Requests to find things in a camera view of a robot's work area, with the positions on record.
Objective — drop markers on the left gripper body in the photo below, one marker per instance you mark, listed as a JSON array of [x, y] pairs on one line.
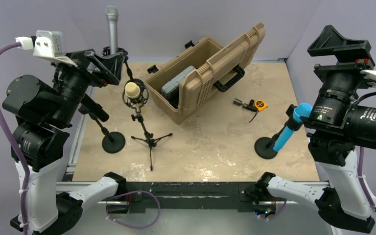
[[73, 82]]

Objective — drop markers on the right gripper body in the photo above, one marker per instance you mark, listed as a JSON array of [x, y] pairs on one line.
[[339, 79]]

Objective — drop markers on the cream microphone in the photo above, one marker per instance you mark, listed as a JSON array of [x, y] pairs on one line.
[[132, 90]]

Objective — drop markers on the black tripod shock mount stand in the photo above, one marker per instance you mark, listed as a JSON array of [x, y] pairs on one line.
[[137, 105]]

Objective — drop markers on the black round base stand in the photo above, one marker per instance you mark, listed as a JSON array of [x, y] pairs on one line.
[[113, 142]]

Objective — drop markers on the black microphone silver grille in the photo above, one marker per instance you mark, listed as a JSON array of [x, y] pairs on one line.
[[88, 106]]

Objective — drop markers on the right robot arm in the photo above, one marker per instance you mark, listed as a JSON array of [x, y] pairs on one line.
[[340, 123]]

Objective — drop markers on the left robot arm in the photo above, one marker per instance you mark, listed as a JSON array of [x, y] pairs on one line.
[[43, 113]]

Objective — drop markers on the blue microphone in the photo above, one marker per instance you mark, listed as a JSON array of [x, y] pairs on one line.
[[293, 123]]

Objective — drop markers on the right round base stand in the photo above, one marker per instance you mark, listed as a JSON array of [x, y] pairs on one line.
[[265, 146]]

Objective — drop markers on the grey foam insert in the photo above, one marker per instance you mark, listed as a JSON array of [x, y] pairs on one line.
[[170, 89]]

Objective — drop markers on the orange tape measure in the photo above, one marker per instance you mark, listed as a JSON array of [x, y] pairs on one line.
[[260, 105]]

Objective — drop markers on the black silver adapter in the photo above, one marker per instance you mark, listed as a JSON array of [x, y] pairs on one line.
[[245, 105]]

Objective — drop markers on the tan hard case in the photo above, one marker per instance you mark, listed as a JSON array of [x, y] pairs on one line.
[[216, 70]]

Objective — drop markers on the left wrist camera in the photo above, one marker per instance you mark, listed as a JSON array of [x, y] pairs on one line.
[[50, 46]]

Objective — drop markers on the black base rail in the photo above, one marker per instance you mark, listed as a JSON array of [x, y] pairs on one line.
[[238, 196]]

